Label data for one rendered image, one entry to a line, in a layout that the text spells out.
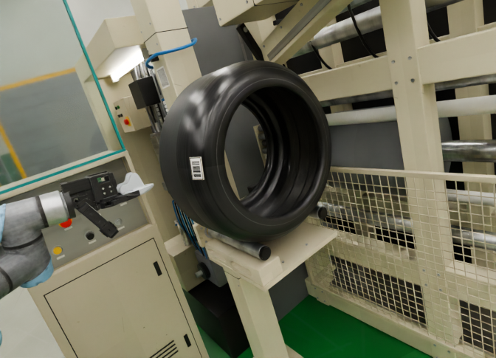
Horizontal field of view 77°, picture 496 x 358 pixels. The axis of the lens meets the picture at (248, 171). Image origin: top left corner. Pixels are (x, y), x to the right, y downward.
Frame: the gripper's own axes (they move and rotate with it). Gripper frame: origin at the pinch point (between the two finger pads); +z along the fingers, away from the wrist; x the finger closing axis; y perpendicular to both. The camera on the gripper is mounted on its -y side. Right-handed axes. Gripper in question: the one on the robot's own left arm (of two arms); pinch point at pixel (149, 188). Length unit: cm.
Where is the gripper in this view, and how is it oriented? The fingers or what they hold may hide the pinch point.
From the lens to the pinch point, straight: 89.5
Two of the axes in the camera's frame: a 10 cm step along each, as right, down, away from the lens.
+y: -1.9, -9.6, -2.0
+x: -5.8, -0.5, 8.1
